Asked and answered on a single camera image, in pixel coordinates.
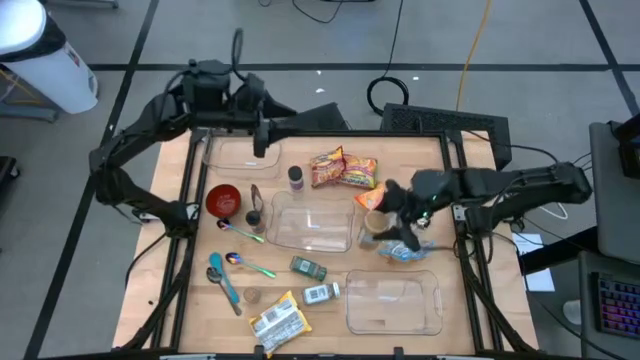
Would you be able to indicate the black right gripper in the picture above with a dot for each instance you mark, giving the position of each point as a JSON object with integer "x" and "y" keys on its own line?
{"x": 417, "y": 212}

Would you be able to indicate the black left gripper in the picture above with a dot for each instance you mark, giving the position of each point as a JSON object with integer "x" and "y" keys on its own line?
{"x": 250, "y": 105}

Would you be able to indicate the tan lid spice jar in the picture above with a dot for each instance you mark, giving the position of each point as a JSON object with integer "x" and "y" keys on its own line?
{"x": 375, "y": 222}

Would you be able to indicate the orange ramen packet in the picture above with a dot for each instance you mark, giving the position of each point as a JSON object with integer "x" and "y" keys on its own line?
{"x": 369, "y": 199}

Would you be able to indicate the yellow green ramen packet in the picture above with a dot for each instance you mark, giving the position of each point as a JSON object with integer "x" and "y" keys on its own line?
{"x": 361, "y": 172}

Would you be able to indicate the roast beef ramen packet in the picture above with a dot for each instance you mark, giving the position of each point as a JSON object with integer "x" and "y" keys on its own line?
{"x": 326, "y": 170}

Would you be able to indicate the orange label spice jar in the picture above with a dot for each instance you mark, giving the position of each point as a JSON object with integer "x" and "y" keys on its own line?
{"x": 253, "y": 218}

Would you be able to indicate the iridescent metal spoon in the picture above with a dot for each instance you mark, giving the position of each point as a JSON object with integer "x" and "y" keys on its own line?
{"x": 223, "y": 225}
{"x": 232, "y": 258}

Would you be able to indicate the blue plastic spoon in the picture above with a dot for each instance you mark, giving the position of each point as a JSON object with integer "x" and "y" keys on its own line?
{"x": 216, "y": 261}

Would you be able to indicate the plain silver metal spoon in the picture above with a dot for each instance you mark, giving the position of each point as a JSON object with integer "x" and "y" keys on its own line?
{"x": 213, "y": 275}

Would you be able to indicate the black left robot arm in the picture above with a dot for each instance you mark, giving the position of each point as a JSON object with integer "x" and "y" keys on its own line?
{"x": 150, "y": 122}

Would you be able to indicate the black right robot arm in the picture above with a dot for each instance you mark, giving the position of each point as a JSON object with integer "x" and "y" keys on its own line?
{"x": 525, "y": 185}

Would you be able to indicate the blue clear plastic pouch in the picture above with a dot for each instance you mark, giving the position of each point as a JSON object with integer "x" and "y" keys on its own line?
{"x": 400, "y": 254}

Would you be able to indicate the plain black box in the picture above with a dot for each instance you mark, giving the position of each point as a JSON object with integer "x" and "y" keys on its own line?
{"x": 327, "y": 116}

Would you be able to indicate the clear plastic bin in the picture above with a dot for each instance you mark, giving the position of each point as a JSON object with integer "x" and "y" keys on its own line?
{"x": 310, "y": 225}
{"x": 230, "y": 155}
{"x": 395, "y": 305}

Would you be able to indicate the red bowl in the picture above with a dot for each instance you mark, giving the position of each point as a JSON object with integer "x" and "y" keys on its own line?
{"x": 223, "y": 201}

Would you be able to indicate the green spice jar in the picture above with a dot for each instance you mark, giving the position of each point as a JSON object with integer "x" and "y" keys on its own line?
{"x": 307, "y": 268}

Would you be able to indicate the white label seasoning jar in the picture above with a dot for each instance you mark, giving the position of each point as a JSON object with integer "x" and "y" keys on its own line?
{"x": 317, "y": 294}

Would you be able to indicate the white paper sheet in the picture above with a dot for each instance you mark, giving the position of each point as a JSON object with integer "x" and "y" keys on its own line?
{"x": 541, "y": 280}

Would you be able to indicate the black desk beam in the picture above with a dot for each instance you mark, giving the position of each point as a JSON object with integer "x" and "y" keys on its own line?
{"x": 555, "y": 252}

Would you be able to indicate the yellow snack packet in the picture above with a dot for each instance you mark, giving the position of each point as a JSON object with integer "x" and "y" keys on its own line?
{"x": 280, "y": 324}

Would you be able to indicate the white computer mouse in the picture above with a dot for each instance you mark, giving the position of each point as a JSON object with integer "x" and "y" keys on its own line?
{"x": 572, "y": 312}

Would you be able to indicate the light grey desk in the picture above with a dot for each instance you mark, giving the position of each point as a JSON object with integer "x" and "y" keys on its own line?
{"x": 612, "y": 200}

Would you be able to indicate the white trash can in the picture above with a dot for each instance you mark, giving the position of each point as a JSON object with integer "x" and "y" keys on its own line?
{"x": 55, "y": 75}

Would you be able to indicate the backlit keyboard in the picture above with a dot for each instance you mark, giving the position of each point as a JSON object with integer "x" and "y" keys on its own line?
{"x": 620, "y": 305}

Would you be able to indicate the grey cart base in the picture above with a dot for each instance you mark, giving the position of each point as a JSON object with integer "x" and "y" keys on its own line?
{"x": 35, "y": 116}

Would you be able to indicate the black floor equipment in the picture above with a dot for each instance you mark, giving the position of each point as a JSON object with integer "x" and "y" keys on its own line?
{"x": 7, "y": 172}

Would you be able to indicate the black metal table frame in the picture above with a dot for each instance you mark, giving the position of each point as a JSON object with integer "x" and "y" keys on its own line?
{"x": 400, "y": 133}

